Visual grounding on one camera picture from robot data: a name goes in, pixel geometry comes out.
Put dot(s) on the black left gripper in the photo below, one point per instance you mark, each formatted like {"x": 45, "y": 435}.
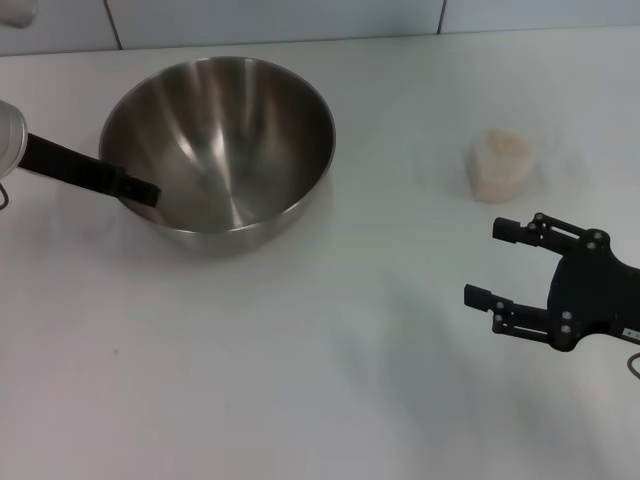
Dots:
{"x": 70, "y": 162}

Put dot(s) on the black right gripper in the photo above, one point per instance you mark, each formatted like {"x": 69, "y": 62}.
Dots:
{"x": 595, "y": 290}

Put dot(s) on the stainless steel mixing bowl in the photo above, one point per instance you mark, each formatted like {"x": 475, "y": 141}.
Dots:
{"x": 215, "y": 150}

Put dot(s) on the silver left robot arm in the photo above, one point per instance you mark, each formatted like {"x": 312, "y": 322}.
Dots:
{"x": 10, "y": 140}

